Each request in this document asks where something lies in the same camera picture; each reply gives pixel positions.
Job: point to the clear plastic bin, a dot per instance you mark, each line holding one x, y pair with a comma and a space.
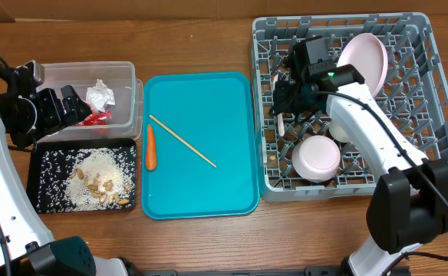
126, 114

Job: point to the spilled rice and peanuts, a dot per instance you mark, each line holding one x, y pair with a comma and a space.
93, 180

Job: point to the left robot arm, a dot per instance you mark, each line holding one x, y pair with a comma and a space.
27, 246

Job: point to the large white plate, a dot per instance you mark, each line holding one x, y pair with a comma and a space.
369, 56

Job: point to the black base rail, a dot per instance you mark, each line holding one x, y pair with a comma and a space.
308, 271

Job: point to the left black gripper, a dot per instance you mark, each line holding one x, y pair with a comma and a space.
74, 103

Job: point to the white green tissue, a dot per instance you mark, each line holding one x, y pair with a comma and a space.
100, 96

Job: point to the black plastic tray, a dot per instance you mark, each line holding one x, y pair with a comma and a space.
32, 172

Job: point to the wooden chopstick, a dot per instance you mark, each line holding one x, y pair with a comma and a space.
192, 148

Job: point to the small white cup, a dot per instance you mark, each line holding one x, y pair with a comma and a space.
338, 133

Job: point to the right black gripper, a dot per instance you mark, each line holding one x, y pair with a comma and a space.
290, 105

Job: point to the orange carrot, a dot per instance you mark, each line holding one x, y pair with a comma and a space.
151, 159

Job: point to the teal plastic tray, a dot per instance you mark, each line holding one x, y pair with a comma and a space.
212, 112

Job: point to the white plastic fork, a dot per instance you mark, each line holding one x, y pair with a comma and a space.
280, 122

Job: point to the red snack wrapper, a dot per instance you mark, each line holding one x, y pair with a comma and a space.
96, 119

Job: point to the grey dishwasher rack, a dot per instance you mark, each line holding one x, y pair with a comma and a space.
414, 96

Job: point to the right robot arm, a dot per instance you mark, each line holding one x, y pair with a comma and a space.
409, 207

